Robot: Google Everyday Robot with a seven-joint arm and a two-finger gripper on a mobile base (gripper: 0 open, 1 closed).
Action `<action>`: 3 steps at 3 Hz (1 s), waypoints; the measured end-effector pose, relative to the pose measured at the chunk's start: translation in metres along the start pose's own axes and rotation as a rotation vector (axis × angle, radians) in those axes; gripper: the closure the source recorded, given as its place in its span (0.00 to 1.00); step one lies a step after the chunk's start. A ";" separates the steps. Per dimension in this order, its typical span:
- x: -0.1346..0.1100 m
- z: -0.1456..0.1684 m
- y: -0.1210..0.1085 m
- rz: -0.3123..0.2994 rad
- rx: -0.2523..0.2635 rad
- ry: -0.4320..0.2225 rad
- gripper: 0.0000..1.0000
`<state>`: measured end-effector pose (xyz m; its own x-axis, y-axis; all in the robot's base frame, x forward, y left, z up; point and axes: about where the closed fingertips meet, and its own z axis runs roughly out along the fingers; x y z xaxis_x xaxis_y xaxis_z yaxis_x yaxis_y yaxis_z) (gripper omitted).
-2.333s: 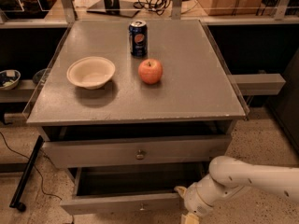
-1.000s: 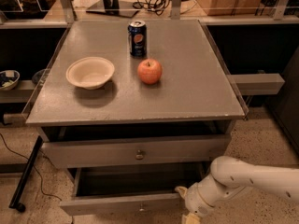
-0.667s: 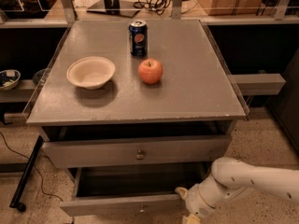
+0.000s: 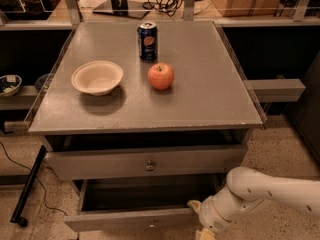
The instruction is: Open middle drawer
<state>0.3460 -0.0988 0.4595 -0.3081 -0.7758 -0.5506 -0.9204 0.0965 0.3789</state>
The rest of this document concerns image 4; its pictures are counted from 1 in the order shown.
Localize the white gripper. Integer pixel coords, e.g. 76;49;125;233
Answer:
187;197;231;240

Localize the grey drawer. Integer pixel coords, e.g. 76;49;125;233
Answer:
46;144;248;180
64;173;225;232

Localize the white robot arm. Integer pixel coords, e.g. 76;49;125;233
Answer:
188;167;320;240

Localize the grey top drawer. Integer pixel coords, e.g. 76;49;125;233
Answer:
46;144;248;180

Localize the grey drawer cabinet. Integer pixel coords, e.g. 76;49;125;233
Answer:
27;19;264;224

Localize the red apple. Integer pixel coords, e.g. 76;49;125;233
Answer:
148;63;174;91

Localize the beige paper bowl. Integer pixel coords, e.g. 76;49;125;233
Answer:
71;61;124;96

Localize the black bar on floor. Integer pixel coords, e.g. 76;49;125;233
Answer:
10;146;46;228

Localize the blue pepsi can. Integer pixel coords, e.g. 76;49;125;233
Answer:
137;22;158;61

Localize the dark plate on shelf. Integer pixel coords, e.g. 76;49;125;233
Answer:
35;73;54;91

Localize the black monitor stand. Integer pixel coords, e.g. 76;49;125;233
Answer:
93;0;149;19

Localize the small bowl with items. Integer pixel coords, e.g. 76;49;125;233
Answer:
0;75;22;97

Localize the black floor cable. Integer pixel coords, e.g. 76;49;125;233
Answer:
0;141;80;240

